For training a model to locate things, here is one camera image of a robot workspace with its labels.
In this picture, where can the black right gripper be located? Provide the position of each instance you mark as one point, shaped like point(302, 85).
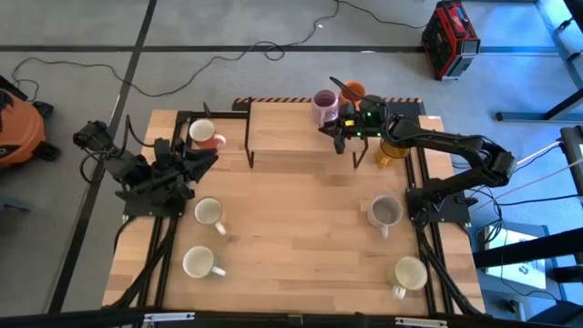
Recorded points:
point(366, 125)

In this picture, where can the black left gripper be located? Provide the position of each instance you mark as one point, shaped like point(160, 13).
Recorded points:
point(170, 166)

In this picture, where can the purple ribbed mug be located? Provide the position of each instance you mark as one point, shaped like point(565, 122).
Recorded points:
point(324, 107)

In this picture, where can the orange mug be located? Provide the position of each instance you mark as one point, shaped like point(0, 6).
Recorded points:
point(354, 89)

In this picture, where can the amber mug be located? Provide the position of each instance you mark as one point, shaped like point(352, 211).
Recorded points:
point(389, 155)

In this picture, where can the grey floral mug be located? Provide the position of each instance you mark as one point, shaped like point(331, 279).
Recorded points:
point(385, 212)

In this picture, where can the cream mug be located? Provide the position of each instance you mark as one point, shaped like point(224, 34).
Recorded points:
point(410, 272)

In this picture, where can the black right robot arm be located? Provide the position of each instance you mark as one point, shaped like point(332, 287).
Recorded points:
point(455, 141)

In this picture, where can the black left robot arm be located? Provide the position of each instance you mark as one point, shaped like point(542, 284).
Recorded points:
point(132, 171)

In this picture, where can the red black tool case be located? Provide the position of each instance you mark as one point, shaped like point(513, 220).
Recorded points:
point(448, 41)

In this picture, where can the orange shop vacuum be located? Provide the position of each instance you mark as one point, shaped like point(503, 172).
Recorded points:
point(20, 132)

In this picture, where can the black rig bar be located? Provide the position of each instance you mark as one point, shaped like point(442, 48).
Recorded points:
point(91, 319)

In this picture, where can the grey blue floor object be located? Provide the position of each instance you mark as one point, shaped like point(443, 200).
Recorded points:
point(13, 205)

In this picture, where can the white box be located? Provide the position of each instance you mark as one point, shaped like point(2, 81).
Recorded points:
point(514, 273)

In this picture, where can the black equipment stand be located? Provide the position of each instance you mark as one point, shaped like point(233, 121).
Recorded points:
point(571, 150)

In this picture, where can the black table frame rails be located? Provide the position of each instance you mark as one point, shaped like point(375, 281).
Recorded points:
point(228, 115)

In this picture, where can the wooden shelf black frame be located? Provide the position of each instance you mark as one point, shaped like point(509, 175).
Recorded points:
point(282, 127)

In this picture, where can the silver bracket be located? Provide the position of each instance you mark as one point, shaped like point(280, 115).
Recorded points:
point(421, 322)
point(168, 317)

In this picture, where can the blue table frame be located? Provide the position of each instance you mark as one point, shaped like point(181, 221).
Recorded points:
point(524, 116)

